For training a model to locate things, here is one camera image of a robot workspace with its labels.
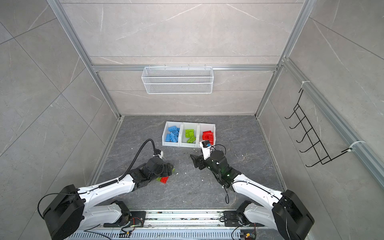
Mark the blue lego brick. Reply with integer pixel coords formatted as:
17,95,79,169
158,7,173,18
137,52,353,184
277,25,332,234
173,128,180,138
168,126,180,132
169,134,178,143
165,134,172,142

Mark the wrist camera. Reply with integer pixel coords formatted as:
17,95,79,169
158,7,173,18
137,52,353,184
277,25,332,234
154,149,164,159
200,140,212,160

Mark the white three-compartment bin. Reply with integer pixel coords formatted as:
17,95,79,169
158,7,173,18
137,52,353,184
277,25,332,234
162,121,217,148

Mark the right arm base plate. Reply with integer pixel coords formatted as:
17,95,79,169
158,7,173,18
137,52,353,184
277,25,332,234
219,211,264,227

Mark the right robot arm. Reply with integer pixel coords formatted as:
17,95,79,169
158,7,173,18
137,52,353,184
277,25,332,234
190,149,315,240

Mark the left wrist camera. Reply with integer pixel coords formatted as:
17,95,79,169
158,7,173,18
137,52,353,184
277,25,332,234
154,149,164,159

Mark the red lego brick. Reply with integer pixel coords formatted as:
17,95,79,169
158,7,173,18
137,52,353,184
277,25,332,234
160,177,169,184

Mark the black wire hook rack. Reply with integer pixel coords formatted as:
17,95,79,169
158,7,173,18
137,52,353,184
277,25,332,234
284,88,366,168

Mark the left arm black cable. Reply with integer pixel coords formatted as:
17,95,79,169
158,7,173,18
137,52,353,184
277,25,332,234
118,138,157,182

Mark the white wire mesh basket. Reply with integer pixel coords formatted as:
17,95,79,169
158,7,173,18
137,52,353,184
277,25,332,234
142,67,214,94

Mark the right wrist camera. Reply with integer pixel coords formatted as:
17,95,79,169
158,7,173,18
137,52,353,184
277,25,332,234
200,140,212,160

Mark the green lego brick underside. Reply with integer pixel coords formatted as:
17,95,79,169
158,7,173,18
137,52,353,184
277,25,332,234
185,133,195,138

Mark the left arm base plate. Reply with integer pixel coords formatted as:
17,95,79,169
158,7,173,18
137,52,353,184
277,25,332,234
103,211,146,228

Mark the metal front rail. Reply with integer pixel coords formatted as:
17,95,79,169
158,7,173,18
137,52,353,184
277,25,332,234
58,209,310,240

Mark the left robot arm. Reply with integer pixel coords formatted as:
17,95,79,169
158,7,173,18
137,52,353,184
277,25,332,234
40,156,174,240

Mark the red arch lego piece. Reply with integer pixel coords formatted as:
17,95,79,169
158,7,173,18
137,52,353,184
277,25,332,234
202,131,215,145

